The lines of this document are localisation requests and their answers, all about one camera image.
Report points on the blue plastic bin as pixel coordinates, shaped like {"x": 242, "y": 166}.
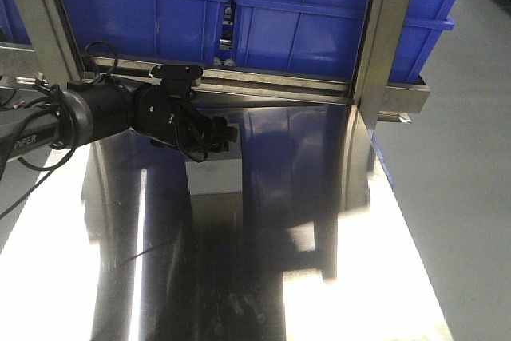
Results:
{"x": 318, "y": 37}

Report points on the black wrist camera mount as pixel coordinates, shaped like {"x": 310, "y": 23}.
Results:
{"x": 177, "y": 73}

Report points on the blue bin with red items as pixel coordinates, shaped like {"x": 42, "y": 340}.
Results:
{"x": 180, "y": 30}

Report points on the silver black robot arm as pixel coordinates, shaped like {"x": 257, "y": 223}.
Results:
{"x": 84, "y": 113}

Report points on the blue bin far left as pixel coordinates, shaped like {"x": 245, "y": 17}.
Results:
{"x": 12, "y": 27}

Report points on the blue bin far right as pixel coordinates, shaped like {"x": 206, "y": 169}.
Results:
{"x": 425, "y": 22}

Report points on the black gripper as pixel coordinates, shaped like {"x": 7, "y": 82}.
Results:
{"x": 178, "y": 125}

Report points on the stainless steel shelf rack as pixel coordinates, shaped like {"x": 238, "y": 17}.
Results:
{"x": 52, "y": 53}

